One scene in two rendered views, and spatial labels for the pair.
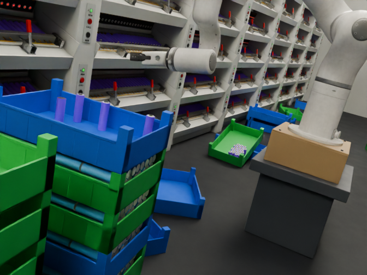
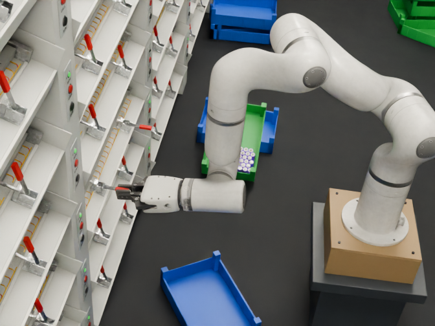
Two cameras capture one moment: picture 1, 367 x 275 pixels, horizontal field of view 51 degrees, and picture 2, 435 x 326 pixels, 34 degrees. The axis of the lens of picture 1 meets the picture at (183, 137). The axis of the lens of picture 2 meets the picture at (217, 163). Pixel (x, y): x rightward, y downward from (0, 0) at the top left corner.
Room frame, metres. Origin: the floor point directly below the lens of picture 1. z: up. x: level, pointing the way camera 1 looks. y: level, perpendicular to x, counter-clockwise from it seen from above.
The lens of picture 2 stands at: (0.13, 0.48, 1.82)
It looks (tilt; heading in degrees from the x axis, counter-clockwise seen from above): 42 degrees down; 340
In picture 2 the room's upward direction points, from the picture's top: 5 degrees clockwise
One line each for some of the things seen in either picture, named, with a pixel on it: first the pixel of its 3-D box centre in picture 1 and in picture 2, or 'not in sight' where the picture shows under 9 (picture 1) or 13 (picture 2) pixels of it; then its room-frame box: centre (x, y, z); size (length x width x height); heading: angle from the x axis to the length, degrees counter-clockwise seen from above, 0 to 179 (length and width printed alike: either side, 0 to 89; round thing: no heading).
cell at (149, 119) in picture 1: (148, 129); not in sight; (0.77, 0.08, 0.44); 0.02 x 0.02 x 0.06
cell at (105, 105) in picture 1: (104, 115); not in sight; (0.80, 0.18, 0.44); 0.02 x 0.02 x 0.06
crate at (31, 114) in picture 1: (83, 118); not in sight; (0.73, 0.20, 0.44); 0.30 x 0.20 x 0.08; 73
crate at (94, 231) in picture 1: (74, 190); not in sight; (0.73, 0.20, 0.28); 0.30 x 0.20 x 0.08; 73
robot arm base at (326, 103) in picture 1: (323, 111); (382, 198); (1.31, -0.45, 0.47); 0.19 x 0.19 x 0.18
